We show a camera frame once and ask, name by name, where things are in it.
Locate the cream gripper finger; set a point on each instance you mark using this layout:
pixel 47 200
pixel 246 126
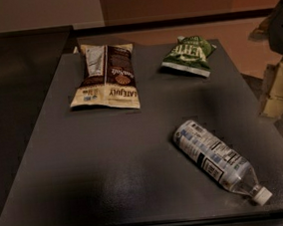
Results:
pixel 271 98

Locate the clear plastic water bottle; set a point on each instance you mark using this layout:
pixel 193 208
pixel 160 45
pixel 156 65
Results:
pixel 221 162

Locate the dark robot arm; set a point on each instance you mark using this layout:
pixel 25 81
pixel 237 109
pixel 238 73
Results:
pixel 273 26

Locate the green snack bag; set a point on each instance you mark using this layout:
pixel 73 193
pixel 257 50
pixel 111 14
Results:
pixel 190 55

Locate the brown cream chip bag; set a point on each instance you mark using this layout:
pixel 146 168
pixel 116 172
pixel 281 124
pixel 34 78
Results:
pixel 109 78

